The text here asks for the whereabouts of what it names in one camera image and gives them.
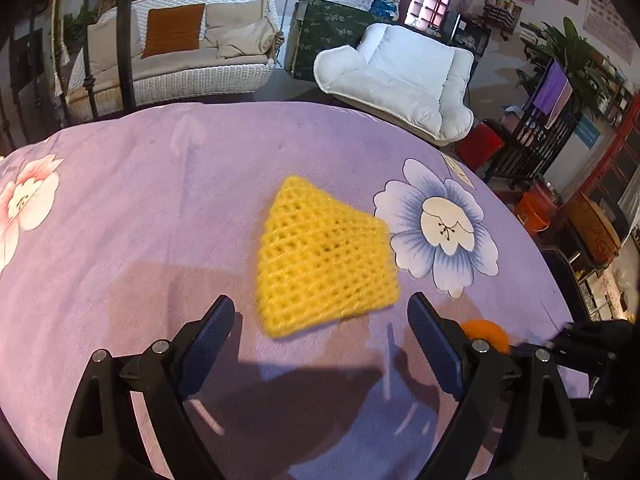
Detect orange patterned box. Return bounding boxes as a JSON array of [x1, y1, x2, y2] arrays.
[[566, 190, 622, 267]]

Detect white padded armchair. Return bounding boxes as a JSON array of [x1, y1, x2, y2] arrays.
[[313, 22, 475, 144]]

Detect purple towel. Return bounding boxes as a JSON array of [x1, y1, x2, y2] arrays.
[[535, 62, 574, 129]]

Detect orange cushion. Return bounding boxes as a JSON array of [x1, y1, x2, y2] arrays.
[[141, 3, 207, 59]]

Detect black wooden rack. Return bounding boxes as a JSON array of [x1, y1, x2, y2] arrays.
[[486, 57, 584, 187]]

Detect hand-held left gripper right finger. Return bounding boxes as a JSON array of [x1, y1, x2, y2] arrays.
[[407, 292, 586, 480]]

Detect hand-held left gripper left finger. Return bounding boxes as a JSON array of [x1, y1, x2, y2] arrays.
[[57, 295, 236, 480]]

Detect yellow foam fruit net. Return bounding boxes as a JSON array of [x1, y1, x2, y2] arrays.
[[255, 175, 402, 339]]

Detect orange bucket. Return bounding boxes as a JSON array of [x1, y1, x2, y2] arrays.
[[515, 179, 564, 234]]

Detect orange peel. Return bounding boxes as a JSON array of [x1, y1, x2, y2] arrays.
[[460, 319, 512, 356]]

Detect red wooden cabinet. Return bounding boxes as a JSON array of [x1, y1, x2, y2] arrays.
[[581, 109, 640, 242]]

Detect beige cushion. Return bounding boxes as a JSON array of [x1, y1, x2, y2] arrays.
[[86, 10, 151, 74], [205, 0, 268, 31], [216, 16, 279, 59]]

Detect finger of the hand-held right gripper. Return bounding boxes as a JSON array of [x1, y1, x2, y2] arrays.
[[512, 324, 581, 362]]

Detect potted green plant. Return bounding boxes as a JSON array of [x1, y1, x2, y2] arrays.
[[522, 16, 609, 111]]

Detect purple floral blanket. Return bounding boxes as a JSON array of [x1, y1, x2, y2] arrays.
[[0, 100, 592, 480]]

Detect white wicker swing sofa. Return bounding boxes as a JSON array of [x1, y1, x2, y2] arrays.
[[66, 0, 282, 119]]

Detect black metal bed frame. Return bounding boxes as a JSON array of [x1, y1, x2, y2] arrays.
[[84, 0, 139, 117]]

